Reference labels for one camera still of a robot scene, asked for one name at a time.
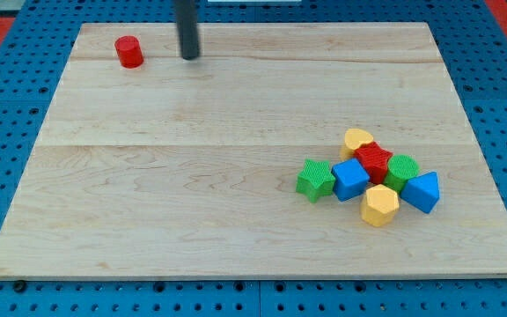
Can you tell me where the green star block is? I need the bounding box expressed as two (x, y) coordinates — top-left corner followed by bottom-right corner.
(296, 158), (336, 203)

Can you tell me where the wooden board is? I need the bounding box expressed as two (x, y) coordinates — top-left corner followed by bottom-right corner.
(0, 22), (507, 281)

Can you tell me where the blue cube block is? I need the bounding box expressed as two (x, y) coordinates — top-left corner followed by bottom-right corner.
(332, 158), (370, 202)

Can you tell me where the yellow heart block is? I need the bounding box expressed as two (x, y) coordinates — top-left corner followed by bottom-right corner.
(340, 128), (374, 161)

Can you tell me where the red star block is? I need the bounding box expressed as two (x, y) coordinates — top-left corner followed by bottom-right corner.
(354, 142), (393, 184)

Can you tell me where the yellow hexagon block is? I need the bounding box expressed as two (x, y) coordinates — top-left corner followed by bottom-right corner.
(360, 184), (400, 227)

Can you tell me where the green cylinder block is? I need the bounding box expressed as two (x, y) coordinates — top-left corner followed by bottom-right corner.
(383, 154), (420, 193)

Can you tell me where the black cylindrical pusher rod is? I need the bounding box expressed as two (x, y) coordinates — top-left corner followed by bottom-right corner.
(173, 0), (200, 61)

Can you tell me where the red cylinder block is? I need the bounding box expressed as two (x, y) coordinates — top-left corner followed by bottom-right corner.
(114, 35), (144, 69)

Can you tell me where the blue triangle block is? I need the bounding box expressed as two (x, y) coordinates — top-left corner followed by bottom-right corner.
(400, 172), (440, 214)

